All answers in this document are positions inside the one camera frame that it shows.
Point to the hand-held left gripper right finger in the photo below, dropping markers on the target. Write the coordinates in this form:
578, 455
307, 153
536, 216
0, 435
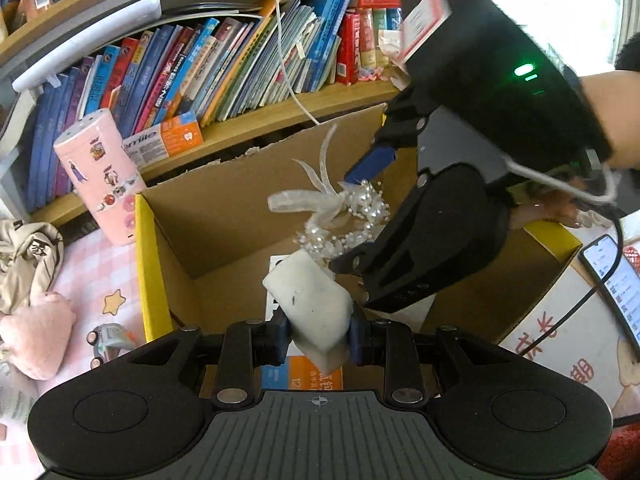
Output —
357, 340

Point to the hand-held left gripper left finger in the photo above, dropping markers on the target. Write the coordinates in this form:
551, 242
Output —
280, 337

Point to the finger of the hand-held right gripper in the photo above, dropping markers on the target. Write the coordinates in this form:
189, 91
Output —
372, 162
400, 255

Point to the pearl lace headband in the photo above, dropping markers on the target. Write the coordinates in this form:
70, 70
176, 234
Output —
360, 205

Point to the white orange toothpaste box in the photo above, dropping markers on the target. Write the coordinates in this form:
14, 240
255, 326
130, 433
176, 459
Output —
310, 375

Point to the white foam block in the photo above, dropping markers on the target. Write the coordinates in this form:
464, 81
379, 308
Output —
310, 300

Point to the yellow cardboard box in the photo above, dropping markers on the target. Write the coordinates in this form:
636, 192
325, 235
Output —
225, 220

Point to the pink plush toy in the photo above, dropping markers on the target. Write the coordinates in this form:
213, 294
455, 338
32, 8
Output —
35, 335

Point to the person's right forearm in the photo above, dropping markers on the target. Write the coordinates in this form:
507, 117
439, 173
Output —
620, 120

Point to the person's right hand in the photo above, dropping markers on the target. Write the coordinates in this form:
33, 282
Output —
545, 207

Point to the white bookshelf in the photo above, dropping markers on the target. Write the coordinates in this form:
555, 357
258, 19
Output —
240, 125

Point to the small grey toy car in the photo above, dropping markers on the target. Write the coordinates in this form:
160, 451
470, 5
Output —
112, 340

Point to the white orange-edged desk mat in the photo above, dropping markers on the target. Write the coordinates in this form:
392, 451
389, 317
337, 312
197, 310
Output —
560, 350

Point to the pink checked tablecloth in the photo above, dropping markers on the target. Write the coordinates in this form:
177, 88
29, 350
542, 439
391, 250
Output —
100, 270

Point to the row of children's books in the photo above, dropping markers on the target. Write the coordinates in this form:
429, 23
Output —
200, 70

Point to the orange white carton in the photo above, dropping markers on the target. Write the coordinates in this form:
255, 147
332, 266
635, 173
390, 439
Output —
165, 140

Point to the black smartphone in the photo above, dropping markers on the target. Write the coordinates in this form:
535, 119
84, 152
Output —
615, 285

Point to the pink sticker-covered tin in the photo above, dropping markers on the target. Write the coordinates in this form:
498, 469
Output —
100, 175

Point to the beige printed cloth bag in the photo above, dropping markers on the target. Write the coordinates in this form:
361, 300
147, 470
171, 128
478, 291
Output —
25, 260

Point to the white bar lamp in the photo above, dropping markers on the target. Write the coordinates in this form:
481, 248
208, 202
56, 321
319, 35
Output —
85, 45

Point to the white paperback book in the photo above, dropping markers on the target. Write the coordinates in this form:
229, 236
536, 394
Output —
12, 122

